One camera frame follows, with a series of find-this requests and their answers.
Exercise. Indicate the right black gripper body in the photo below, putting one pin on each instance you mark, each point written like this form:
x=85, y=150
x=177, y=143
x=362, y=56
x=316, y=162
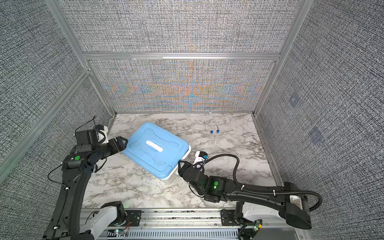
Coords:
x=185, y=169

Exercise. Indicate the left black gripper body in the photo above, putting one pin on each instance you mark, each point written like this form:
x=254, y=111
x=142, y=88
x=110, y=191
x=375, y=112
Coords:
x=113, y=147

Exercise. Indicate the blue plastic lid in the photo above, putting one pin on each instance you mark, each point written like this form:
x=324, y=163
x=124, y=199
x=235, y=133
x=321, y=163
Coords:
x=157, y=151

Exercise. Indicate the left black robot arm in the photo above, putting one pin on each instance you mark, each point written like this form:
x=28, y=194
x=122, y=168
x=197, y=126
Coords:
x=77, y=168

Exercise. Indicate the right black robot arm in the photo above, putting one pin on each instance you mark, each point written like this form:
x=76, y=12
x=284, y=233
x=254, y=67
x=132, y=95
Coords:
x=293, y=205

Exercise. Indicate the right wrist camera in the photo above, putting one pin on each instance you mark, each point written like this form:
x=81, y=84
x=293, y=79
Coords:
x=201, y=156

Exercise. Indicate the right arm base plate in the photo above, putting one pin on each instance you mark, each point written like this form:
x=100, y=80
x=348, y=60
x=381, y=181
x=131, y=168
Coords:
x=235, y=218

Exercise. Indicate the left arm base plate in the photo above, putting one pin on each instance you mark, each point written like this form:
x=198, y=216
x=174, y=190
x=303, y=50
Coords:
x=131, y=218

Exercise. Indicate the aluminium front rail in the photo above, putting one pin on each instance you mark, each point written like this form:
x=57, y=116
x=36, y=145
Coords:
x=204, y=224

